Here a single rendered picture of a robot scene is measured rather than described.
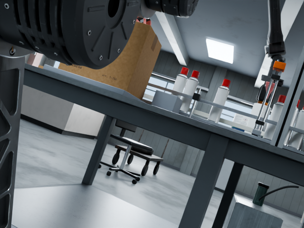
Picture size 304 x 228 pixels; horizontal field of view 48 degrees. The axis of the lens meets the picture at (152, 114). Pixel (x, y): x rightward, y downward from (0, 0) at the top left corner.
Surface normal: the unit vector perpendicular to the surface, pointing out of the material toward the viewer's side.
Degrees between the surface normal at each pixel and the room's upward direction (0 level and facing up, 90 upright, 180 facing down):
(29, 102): 90
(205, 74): 90
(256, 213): 90
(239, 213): 90
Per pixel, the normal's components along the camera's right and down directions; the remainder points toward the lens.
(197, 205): -0.31, -0.16
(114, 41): 0.92, 0.32
